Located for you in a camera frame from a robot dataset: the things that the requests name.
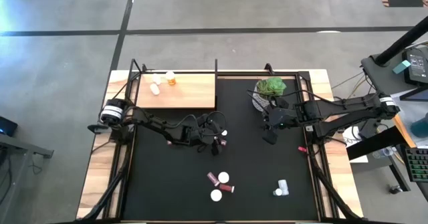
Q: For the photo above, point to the teal block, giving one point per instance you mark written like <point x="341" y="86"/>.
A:
<point x="401" y="67"/>

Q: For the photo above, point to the clear plastic water bottle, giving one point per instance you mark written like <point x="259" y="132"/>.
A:
<point x="384" y="152"/>

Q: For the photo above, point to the black metal table frame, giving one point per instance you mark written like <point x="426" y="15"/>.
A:
<point x="302" y="77"/>

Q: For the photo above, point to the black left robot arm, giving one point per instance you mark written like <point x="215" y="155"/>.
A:
<point x="157" y="125"/>

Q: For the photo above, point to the small white plastic bottle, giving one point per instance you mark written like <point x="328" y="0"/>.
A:
<point x="154" y="89"/>
<point x="156" y="79"/>

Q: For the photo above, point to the black flat device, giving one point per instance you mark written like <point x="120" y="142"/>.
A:
<point x="416" y="67"/>

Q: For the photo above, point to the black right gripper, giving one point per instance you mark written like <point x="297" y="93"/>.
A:
<point x="284" y="118"/>

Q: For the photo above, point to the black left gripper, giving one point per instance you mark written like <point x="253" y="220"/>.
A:
<point x="204" y="130"/>

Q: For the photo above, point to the clear bottle dark red pills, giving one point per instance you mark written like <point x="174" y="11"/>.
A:
<point x="213" y="178"/>

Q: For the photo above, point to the large white plastic bottle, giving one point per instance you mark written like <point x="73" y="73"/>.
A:
<point x="284" y="185"/>

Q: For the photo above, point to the clear bottle teal pills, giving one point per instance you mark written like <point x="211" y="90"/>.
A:
<point x="277" y="192"/>

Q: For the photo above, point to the wooden shelf board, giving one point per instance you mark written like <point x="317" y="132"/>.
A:
<point x="187" y="93"/>

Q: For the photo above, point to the potted plant patterned grey pot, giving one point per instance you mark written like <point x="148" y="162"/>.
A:
<point x="271" y="87"/>

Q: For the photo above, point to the amber pill bottle white cap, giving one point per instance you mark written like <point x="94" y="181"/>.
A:
<point x="216" y="195"/>
<point x="170" y="78"/>
<point x="223" y="177"/>

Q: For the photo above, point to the teal round object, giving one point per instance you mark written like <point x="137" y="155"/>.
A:
<point x="421" y="128"/>

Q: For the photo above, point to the clear bottle red capsules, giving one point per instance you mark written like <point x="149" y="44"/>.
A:
<point x="227" y="188"/>

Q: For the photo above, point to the black pole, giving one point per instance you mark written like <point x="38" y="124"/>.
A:
<point x="401" y="41"/>

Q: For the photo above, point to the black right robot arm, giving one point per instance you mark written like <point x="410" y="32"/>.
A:
<point x="351" y="112"/>

